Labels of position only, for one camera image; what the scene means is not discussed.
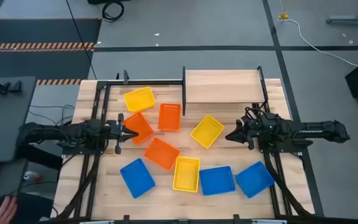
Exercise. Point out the silver drink can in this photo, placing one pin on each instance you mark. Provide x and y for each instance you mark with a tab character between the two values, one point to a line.
31	175

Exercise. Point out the blue plastic basket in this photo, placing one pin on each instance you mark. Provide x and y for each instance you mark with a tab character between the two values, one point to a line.
217	180
137	178
254	179

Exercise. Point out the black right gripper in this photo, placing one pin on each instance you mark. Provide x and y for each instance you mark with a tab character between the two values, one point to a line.
253	132

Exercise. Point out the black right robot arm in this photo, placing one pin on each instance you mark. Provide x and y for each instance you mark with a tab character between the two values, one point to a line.
319	130

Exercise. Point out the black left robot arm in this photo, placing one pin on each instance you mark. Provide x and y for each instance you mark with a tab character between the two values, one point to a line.
48	132

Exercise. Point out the yellow plastic basket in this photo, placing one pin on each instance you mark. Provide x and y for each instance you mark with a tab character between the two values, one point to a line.
139	99
207	131
186	174

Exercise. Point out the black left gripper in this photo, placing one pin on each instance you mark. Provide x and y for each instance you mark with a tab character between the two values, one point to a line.
118	132

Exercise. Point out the black mat with hazard stripes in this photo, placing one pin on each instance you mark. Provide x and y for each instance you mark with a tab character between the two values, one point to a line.
39	31

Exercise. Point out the wooden shelf with black frame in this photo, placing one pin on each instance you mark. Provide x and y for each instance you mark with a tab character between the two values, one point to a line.
224	86

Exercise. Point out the gray metal table leg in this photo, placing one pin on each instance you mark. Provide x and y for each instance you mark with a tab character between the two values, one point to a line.
346	20

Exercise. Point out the black desk support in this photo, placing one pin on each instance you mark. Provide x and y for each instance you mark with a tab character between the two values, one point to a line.
39	157

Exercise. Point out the orange plastic basket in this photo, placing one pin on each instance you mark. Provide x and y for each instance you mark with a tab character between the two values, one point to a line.
162	153
141	124
169	117

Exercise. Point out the dark gray desk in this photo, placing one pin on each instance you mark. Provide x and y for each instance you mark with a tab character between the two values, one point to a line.
2	124

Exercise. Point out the black aluminium table frame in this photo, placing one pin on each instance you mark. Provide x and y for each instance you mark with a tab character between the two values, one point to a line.
135	82

